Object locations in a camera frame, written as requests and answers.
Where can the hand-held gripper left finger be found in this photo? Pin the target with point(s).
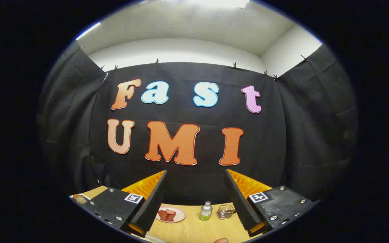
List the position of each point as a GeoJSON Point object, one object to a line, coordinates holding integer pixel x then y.
{"type": "Point", "coordinates": [154, 202]}

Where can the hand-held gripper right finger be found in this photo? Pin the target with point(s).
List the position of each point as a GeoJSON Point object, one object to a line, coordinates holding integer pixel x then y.
{"type": "Point", "coordinates": [240, 202]}

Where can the toasted bread slice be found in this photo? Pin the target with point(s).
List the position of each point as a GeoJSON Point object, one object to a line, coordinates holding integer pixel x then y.
{"type": "Point", "coordinates": [80, 198]}

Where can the brown meat slices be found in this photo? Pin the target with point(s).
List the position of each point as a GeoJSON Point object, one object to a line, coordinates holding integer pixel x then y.
{"type": "Point", "coordinates": [163, 216]}

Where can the red sausage piece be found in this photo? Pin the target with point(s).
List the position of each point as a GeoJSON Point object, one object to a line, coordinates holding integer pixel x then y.
{"type": "Point", "coordinates": [170, 211]}

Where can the pink plate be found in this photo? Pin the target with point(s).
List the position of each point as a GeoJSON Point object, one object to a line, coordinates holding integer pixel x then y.
{"type": "Point", "coordinates": [180, 216]}

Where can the green label metal bottle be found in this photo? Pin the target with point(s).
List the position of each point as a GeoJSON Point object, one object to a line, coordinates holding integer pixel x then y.
{"type": "Point", "coordinates": [206, 212]}

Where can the row of black cloth clips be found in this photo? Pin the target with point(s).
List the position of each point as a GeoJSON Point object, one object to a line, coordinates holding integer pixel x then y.
{"type": "Point", "coordinates": [234, 65]}

